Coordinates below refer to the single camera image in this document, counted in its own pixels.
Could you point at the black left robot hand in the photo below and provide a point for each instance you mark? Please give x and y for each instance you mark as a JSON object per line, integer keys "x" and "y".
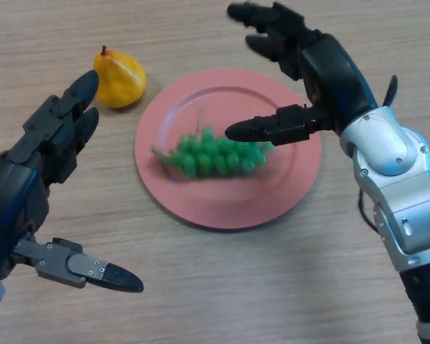
{"x": 14, "y": 200}

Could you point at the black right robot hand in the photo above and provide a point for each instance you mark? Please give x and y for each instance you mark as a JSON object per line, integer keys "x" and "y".
{"x": 333, "y": 71}

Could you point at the green grapes bunch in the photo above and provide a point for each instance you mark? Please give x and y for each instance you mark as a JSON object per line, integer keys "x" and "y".
{"x": 208, "y": 157}

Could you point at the pink round plate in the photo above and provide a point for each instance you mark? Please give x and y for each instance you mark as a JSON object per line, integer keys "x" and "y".
{"x": 229, "y": 200}

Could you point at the yellow pear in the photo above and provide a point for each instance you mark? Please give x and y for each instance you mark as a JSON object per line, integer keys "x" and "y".
{"x": 120, "y": 80}

